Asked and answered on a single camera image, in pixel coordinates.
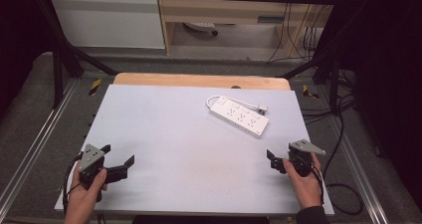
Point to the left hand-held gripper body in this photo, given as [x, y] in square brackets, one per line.
[90, 158]

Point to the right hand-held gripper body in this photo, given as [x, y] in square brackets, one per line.
[301, 157]

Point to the person's right hand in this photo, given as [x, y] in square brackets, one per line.
[303, 185]

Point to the person's left hand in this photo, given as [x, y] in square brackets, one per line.
[83, 195]

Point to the white power strip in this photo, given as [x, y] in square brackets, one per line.
[239, 117]

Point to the yellow black tape strip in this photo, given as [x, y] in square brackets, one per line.
[95, 87]
[309, 92]

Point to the person's dark clothing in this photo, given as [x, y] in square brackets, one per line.
[199, 220]

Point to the wooden table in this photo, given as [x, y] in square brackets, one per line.
[199, 80]

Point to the black curtain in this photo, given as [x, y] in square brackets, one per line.
[388, 84]
[18, 35]

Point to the white cabinet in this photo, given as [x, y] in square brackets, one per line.
[106, 21]

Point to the white device under desk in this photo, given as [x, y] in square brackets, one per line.
[200, 26]

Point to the light wooden desk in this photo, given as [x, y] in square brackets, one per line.
[225, 11]

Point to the aluminium floor rail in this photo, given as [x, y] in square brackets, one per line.
[360, 177]
[33, 154]

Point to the black metal frame stand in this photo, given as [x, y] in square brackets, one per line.
[333, 74]
[58, 68]

